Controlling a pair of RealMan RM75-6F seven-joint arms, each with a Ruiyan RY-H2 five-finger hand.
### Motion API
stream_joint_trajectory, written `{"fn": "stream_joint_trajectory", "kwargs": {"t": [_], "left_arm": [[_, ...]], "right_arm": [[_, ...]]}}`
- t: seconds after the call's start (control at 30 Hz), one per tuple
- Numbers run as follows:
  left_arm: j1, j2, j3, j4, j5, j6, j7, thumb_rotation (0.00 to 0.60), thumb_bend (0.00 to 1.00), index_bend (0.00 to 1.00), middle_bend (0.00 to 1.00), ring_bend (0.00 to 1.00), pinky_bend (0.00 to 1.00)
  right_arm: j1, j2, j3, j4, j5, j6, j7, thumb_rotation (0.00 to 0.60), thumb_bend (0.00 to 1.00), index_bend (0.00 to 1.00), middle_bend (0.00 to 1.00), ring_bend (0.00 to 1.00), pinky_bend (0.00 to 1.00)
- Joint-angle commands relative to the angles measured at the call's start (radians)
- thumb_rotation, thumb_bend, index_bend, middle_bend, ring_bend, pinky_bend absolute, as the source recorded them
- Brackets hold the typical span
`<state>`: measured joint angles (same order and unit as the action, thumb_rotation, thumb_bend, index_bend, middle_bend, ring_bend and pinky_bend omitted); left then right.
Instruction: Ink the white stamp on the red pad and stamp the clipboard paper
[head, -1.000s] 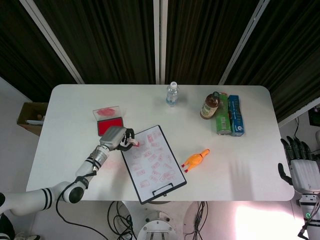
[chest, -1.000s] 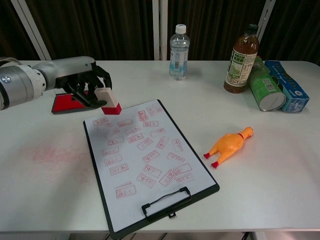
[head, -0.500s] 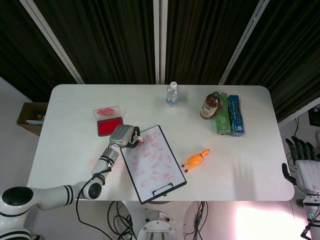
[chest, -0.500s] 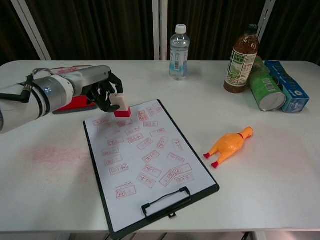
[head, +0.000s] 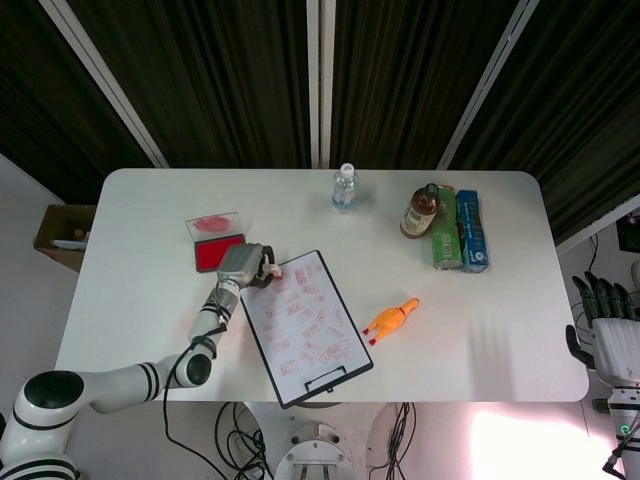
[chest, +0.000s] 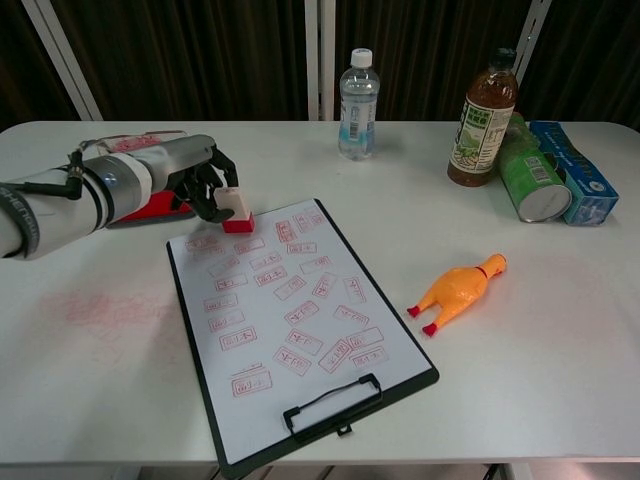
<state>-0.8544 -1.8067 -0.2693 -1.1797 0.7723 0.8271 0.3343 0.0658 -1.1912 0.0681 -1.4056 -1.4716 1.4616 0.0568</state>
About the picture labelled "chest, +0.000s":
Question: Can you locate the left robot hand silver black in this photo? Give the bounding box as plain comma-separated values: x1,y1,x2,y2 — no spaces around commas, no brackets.
149,133,241,224

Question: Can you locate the red and white stamp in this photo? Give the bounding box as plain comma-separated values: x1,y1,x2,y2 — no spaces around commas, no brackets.
214,187,256,235

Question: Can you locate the orange rubber chicken toy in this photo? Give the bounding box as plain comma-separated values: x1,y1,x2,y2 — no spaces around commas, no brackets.
406,252,509,338

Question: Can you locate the black clipboard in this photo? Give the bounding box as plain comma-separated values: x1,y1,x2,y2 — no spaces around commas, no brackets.
165,198,441,480

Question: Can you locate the red ink pad clear lid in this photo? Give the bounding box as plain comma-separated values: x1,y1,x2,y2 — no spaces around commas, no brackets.
96,129,199,230

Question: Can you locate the dark pleated curtain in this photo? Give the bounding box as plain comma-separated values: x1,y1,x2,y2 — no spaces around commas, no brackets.
0,0,640,132

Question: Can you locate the clear water bottle white cap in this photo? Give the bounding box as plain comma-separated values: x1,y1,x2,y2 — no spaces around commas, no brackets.
338,48,378,162

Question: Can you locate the brown tea bottle green label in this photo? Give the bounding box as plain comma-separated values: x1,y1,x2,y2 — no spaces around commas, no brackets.
446,48,519,189

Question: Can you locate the green cylindrical can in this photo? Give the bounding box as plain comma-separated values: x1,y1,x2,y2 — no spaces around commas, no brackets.
499,112,574,224

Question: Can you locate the blue cardboard box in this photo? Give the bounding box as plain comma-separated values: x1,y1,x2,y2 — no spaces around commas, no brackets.
528,119,621,228

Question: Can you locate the white frame post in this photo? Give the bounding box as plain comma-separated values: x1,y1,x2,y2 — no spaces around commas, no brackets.
20,0,104,122
508,0,552,117
304,0,336,122

